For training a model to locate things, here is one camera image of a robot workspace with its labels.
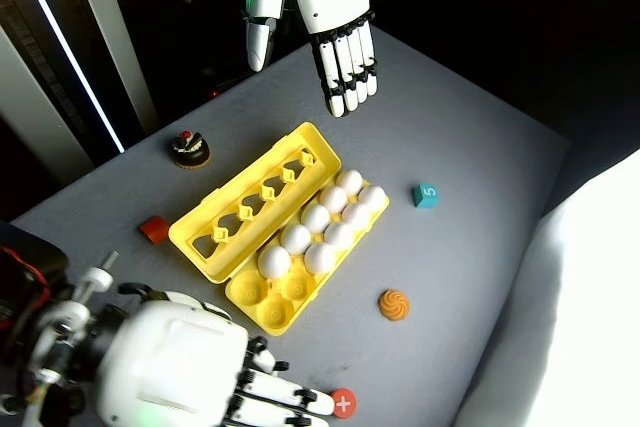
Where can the white light strip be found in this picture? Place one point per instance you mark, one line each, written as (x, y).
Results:
(70, 52)

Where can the white cloth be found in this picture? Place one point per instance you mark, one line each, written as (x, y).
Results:
(575, 297)

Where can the white toy egg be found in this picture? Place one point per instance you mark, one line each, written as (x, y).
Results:
(295, 238)
(338, 235)
(315, 217)
(320, 257)
(333, 198)
(372, 197)
(274, 262)
(356, 215)
(350, 182)

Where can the grey table cloth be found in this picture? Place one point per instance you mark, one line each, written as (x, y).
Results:
(450, 272)

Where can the red block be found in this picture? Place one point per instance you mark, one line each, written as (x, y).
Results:
(154, 230)

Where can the grey panel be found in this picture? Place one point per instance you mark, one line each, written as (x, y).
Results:
(35, 117)

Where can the yellow egg box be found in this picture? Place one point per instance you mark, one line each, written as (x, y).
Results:
(310, 147)

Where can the teal number cube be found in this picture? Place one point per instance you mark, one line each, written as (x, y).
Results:
(426, 196)

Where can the orange swirl cookie toy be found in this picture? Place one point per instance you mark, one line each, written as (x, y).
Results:
(394, 304)

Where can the red plus sign disc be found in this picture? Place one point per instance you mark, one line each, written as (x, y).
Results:
(345, 404)

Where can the chocolate cake toy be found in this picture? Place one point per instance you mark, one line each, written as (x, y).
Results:
(190, 152)

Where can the white post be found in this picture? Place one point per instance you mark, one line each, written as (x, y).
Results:
(120, 37)

